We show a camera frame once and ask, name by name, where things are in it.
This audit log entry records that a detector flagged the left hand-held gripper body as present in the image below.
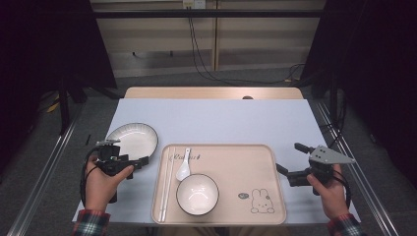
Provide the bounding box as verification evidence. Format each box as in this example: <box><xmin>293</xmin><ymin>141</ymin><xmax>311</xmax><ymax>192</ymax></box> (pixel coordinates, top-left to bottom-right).
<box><xmin>94</xmin><ymin>139</ymin><xmax>135</xmax><ymax>181</ymax></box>

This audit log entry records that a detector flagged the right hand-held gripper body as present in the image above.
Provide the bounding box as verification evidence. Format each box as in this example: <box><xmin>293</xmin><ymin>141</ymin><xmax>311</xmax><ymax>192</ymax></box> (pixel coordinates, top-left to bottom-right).
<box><xmin>286</xmin><ymin>145</ymin><xmax>357</xmax><ymax>197</ymax></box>

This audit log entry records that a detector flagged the white plate with black rim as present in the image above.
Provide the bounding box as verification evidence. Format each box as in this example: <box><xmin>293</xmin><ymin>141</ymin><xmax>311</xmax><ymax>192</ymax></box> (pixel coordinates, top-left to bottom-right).
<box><xmin>106</xmin><ymin>122</ymin><xmax>159</xmax><ymax>162</ymax></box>

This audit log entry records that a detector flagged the beige tray with rabbit print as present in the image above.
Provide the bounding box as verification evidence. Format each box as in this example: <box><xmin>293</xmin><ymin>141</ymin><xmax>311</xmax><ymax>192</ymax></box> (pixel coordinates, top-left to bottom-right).
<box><xmin>150</xmin><ymin>143</ymin><xmax>287</xmax><ymax>226</ymax></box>

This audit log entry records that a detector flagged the white chopstick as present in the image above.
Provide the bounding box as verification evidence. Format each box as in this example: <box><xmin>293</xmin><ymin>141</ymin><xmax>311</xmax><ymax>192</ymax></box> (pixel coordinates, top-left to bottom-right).
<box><xmin>157</xmin><ymin>147</ymin><xmax>173</xmax><ymax>222</ymax></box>
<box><xmin>160</xmin><ymin>147</ymin><xmax>177</xmax><ymax>223</ymax></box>

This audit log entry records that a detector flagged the white ceramic spoon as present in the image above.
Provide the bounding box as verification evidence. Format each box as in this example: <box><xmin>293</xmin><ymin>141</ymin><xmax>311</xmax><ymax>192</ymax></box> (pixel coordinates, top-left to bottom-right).
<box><xmin>175</xmin><ymin>147</ymin><xmax>193</xmax><ymax>182</ymax></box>

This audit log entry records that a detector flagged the white bowl with black rim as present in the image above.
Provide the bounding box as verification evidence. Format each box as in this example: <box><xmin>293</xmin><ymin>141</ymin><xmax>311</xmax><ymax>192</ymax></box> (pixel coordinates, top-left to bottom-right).
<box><xmin>175</xmin><ymin>173</ymin><xmax>220</xmax><ymax>216</ymax></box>

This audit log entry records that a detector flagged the person's right hand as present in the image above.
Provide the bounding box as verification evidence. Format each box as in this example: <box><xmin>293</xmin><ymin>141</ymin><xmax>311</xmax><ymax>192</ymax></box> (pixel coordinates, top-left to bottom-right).
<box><xmin>306</xmin><ymin>163</ymin><xmax>350</xmax><ymax>220</ymax></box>

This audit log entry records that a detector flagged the person's left hand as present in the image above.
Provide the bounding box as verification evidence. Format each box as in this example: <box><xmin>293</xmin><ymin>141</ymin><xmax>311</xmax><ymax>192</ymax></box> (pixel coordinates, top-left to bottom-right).
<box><xmin>84</xmin><ymin>155</ymin><xmax>136</xmax><ymax>212</ymax></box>

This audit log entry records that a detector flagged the yellow floor tape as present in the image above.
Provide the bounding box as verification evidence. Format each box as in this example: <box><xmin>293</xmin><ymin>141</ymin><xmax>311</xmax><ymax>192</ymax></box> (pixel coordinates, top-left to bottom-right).
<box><xmin>46</xmin><ymin>94</ymin><xmax>62</xmax><ymax>114</ymax></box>

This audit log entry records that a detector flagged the pale blue table sheet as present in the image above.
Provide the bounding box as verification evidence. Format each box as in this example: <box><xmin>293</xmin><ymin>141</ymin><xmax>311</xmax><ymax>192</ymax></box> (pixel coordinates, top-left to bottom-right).
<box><xmin>72</xmin><ymin>97</ymin><xmax>361</xmax><ymax>225</ymax></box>

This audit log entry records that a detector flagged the black curtain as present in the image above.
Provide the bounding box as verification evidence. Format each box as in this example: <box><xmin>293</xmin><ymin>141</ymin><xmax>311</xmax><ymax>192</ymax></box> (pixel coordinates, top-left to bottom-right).
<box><xmin>299</xmin><ymin>0</ymin><xmax>417</xmax><ymax>188</ymax></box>
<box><xmin>0</xmin><ymin>0</ymin><xmax>117</xmax><ymax>171</ymax></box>

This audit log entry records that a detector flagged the right hand-held gripper black cable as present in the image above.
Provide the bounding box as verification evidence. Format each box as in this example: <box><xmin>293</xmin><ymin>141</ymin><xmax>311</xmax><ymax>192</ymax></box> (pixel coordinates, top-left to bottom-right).
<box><xmin>333</xmin><ymin>170</ymin><xmax>352</xmax><ymax>209</ymax></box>

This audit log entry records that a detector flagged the hand-held gripper black cable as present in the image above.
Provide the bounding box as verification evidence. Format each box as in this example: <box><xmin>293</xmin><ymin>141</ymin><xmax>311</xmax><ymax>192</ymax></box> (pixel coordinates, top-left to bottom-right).
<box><xmin>79</xmin><ymin>147</ymin><xmax>99</xmax><ymax>207</ymax></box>
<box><xmin>333</xmin><ymin>170</ymin><xmax>352</xmax><ymax>209</ymax></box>

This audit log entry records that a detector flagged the left hand-held gripper black cable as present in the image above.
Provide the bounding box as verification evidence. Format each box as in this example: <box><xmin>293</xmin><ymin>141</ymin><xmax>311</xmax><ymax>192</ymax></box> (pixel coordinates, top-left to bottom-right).
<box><xmin>79</xmin><ymin>147</ymin><xmax>99</xmax><ymax>207</ymax></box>

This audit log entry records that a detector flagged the black stand post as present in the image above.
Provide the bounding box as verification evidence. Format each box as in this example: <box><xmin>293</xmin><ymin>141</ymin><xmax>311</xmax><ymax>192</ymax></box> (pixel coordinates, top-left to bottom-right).
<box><xmin>328</xmin><ymin>72</ymin><xmax>339</xmax><ymax>126</ymax></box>
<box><xmin>58</xmin><ymin>75</ymin><xmax>71</xmax><ymax>135</ymax></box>

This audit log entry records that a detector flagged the aluminium floor rail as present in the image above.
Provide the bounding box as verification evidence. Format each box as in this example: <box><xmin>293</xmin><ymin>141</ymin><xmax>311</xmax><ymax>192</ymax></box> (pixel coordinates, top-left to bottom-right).
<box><xmin>6</xmin><ymin>107</ymin><xmax>85</xmax><ymax>236</ymax></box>
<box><xmin>314</xmin><ymin>99</ymin><xmax>399</xmax><ymax>236</ymax></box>

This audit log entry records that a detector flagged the black wall cable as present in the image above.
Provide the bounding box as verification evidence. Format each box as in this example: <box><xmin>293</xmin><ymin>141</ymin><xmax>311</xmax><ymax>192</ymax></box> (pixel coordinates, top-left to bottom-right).
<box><xmin>188</xmin><ymin>18</ymin><xmax>306</xmax><ymax>87</ymax></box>

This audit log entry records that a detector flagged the black horizontal frame bar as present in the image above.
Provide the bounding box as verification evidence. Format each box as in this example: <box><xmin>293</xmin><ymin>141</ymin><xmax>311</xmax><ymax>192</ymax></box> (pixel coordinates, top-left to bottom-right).
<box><xmin>91</xmin><ymin>9</ymin><xmax>328</xmax><ymax>19</ymax></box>

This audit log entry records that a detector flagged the white wall socket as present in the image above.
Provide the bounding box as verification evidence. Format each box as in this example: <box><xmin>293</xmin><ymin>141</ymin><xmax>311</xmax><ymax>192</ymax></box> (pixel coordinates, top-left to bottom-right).
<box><xmin>182</xmin><ymin>0</ymin><xmax>207</xmax><ymax>10</ymax></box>

